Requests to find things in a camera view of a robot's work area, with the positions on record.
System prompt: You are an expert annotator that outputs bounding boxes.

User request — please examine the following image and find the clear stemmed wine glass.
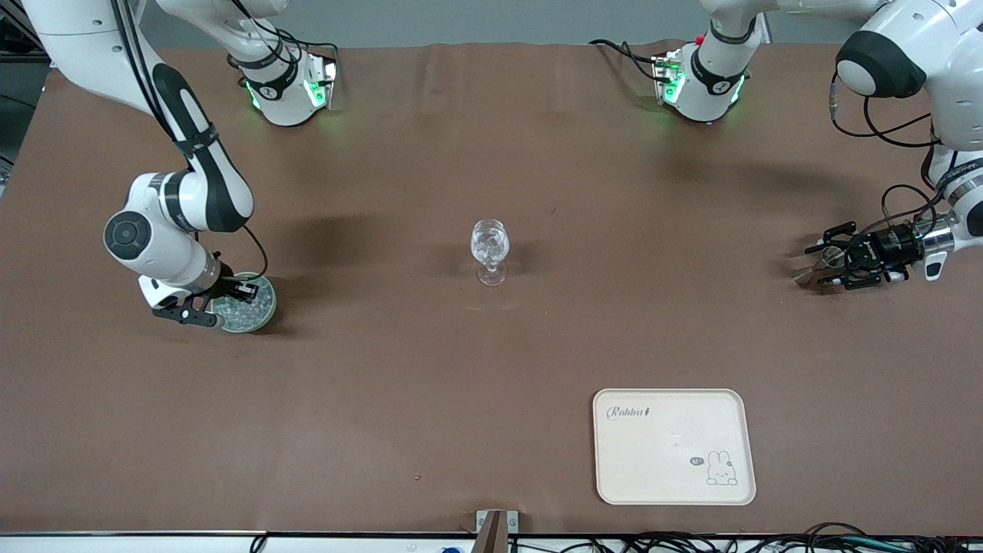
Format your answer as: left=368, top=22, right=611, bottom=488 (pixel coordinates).
left=470, top=219, right=511, bottom=287

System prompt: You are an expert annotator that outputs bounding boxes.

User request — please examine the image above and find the silver metal jigger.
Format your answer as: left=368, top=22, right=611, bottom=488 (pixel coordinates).
left=793, top=243, right=847, bottom=288

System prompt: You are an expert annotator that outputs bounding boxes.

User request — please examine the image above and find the black cable bundle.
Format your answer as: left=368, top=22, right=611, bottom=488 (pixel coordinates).
left=614, top=522, right=983, bottom=553

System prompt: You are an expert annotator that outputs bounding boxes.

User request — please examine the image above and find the black base cable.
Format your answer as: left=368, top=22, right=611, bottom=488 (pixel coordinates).
left=589, top=38, right=665, bottom=81
left=227, top=0, right=340, bottom=78

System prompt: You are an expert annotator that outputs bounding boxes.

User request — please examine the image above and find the black right base cable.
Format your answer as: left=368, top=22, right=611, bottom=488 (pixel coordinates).
left=227, top=0, right=340, bottom=78

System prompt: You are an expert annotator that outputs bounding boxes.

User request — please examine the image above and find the clear ice cube pile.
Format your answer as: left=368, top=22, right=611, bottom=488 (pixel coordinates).
left=215, top=278, right=273, bottom=327

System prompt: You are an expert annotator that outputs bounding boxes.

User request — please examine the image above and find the grey metal bracket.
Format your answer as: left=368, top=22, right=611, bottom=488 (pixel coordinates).
left=475, top=509, right=520, bottom=536

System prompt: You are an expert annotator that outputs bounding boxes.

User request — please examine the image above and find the cream rabbit print tray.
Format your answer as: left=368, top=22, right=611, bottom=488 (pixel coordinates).
left=592, top=388, right=757, bottom=506

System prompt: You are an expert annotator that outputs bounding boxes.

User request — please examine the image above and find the brown tapered bar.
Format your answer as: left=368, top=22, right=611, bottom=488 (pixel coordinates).
left=478, top=512, right=509, bottom=553

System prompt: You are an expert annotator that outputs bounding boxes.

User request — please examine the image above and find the black left base cable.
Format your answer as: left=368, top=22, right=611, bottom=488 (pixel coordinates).
left=589, top=38, right=665, bottom=81

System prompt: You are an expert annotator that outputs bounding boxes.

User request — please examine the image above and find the green round bowl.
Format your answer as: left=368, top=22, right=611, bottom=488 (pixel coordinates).
left=209, top=270, right=277, bottom=335

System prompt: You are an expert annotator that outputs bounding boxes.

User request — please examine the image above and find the brown table mat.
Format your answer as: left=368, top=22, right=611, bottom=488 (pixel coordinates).
left=0, top=40, right=983, bottom=536

